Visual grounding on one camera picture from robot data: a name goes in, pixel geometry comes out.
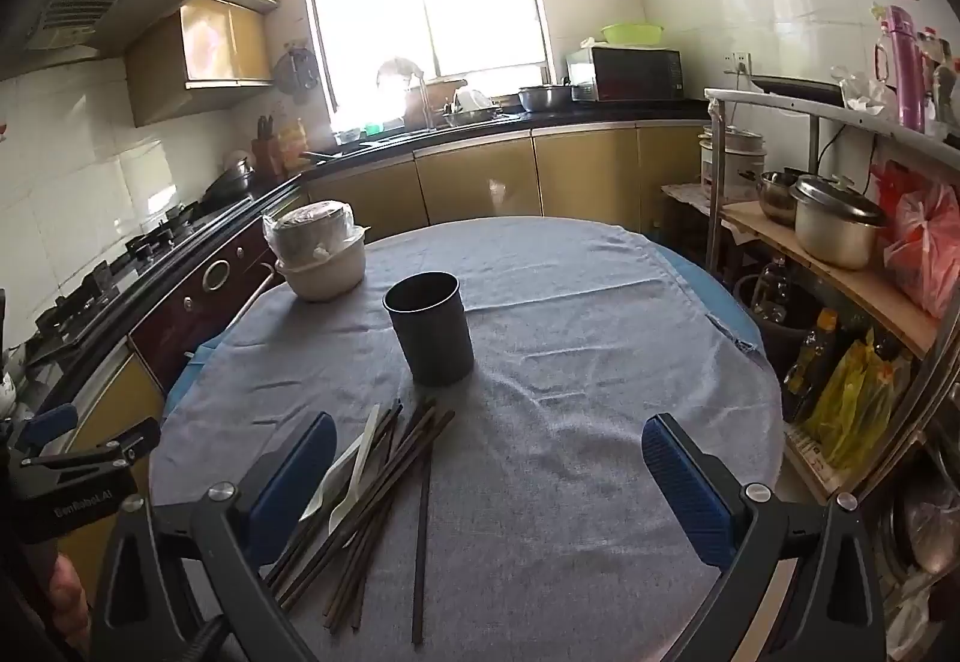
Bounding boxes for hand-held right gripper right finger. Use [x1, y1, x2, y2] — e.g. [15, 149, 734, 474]
[641, 412, 890, 662]

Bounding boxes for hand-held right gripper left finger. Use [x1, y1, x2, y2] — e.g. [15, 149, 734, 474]
[90, 411, 338, 662]

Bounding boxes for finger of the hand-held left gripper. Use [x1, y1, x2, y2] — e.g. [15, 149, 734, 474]
[13, 403, 80, 452]
[19, 416, 162, 479]

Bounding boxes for white plastic spoon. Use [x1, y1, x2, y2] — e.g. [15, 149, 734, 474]
[298, 433, 368, 524]
[328, 403, 381, 535]

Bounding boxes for pile of dark chopsticks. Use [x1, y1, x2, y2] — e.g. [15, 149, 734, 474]
[266, 396, 457, 648]

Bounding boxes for black metal utensil holder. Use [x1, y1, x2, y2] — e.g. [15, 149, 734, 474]
[382, 272, 475, 387]

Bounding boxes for person's left hand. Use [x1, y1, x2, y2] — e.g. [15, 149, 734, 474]
[46, 553, 95, 640]

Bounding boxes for yellow stove base cabinet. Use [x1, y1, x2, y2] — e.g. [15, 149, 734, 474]
[45, 351, 166, 603]

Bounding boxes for blue table cover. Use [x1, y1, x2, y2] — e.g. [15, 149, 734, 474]
[165, 253, 766, 408]

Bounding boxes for dark oil bottle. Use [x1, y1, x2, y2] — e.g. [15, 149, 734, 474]
[781, 309, 839, 423]

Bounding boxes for yellow plastic bag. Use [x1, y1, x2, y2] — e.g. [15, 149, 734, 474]
[795, 332, 897, 472]

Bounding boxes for gas stove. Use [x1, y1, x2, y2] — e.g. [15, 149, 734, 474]
[26, 197, 248, 363]

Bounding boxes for grey tablecloth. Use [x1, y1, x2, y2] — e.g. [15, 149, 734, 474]
[150, 216, 785, 662]

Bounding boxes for white bowl with wrapped bowls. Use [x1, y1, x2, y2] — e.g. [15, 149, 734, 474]
[262, 201, 370, 303]

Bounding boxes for clear plastic bottle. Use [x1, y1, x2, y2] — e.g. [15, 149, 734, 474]
[750, 257, 792, 326]

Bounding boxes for metal shelf rack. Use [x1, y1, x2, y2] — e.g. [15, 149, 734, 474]
[703, 85, 960, 558]

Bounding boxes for black wok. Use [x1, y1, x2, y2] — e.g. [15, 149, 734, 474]
[202, 156, 256, 202]

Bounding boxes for patterned cloth on stool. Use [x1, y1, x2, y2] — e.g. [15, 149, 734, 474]
[660, 182, 713, 217]

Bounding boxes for large lidded steel pot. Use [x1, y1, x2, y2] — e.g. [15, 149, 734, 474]
[791, 174, 890, 271]

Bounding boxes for small steel pot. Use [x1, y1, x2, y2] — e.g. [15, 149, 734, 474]
[756, 171, 800, 227]

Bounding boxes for knife block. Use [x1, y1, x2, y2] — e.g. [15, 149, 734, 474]
[253, 115, 282, 177]

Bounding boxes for white rice cooker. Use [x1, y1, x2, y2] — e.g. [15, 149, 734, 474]
[699, 126, 767, 206]

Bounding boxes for yellow seasoning package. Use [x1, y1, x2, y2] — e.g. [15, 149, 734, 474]
[277, 118, 308, 172]

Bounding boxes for red plastic bag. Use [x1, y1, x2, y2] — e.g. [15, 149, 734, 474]
[870, 161, 960, 320]

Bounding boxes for yellow base cabinets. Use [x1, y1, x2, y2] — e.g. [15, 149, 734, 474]
[300, 118, 710, 236]

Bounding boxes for black kitchen countertop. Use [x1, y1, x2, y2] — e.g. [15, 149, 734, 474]
[247, 98, 710, 198]

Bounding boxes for sink faucet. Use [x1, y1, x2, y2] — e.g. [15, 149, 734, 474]
[409, 73, 436, 131]

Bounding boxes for hanging round strainer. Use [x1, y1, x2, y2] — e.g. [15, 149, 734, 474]
[274, 43, 320, 104]

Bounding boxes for black flat tray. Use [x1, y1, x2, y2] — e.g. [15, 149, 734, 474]
[750, 75, 845, 106]

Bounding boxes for steel mixing bowl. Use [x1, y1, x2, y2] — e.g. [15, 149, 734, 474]
[517, 83, 575, 113]

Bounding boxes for black microwave oven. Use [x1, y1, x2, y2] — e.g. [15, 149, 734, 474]
[565, 47, 685, 103]

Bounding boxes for white plastic bag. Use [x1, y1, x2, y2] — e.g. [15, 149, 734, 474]
[832, 66, 890, 112]

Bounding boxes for green plastic basin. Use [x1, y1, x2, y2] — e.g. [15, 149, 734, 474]
[600, 22, 665, 47]

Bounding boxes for pink thermos bottle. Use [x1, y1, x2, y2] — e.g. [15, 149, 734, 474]
[874, 6, 927, 133]

